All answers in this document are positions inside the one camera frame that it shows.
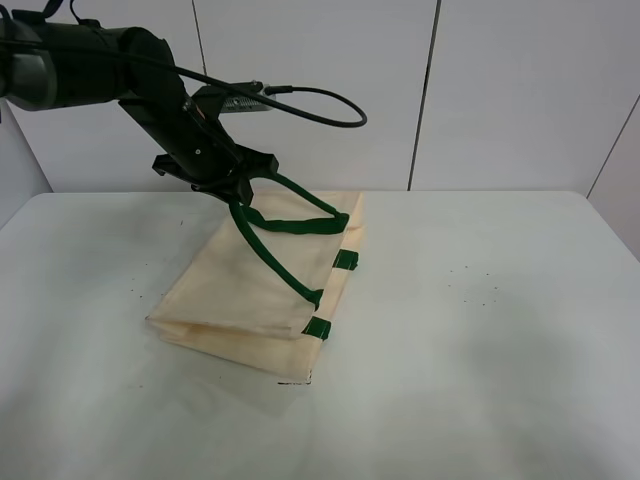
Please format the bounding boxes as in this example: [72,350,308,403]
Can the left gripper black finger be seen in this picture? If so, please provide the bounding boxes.
[219,169,277,205]
[190,183,235,203]

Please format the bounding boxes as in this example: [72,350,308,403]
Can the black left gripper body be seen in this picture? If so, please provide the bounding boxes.
[151,102,279,197]

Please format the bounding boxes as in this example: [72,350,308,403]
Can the cream linen bag green handles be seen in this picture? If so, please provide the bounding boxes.
[147,191,364,382]

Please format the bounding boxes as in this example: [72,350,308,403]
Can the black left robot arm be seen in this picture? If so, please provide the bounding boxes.
[1,10,279,205]

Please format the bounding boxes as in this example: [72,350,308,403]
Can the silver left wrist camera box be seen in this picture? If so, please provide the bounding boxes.
[192,85,272,117]

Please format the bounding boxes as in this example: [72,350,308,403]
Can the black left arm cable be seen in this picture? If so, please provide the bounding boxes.
[0,0,369,128]

